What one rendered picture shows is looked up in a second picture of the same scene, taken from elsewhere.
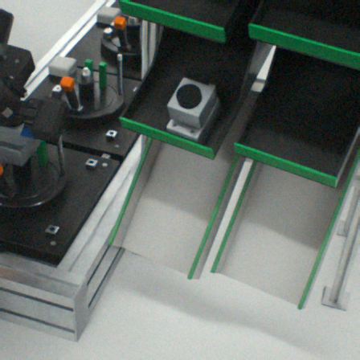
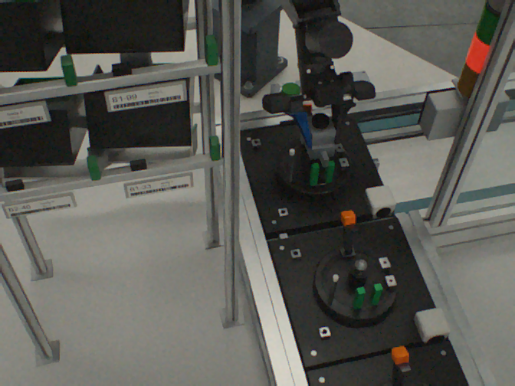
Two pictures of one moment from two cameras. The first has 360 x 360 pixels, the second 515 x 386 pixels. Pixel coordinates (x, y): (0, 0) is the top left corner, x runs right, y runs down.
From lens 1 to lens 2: 1.55 m
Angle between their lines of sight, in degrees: 82
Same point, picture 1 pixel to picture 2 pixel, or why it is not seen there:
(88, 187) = (266, 194)
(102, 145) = (295, 243)
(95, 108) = (334, 269)
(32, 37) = not seen: outside the picture
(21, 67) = (312, 81)
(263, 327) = (90, 219)
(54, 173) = (296, 178)
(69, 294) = not seen: hidden behind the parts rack
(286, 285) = not seen: hidden behind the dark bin
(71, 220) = (252, 161)
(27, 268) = (251, 122)
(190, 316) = (146, 202)
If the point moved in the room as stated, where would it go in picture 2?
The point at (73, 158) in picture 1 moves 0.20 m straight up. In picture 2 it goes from (304, 215) to (314, 141)
